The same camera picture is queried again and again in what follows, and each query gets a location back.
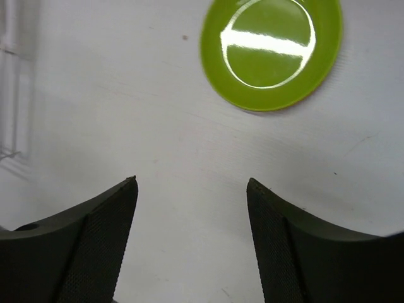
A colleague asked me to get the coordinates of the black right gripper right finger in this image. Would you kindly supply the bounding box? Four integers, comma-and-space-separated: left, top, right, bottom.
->
246, 179, 403, 303

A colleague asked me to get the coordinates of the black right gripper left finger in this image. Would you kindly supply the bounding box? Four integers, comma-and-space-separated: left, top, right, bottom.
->
1, 177, 138, 302

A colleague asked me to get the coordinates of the green plate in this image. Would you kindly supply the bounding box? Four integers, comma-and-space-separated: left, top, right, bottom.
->
199, 1, 343, 112

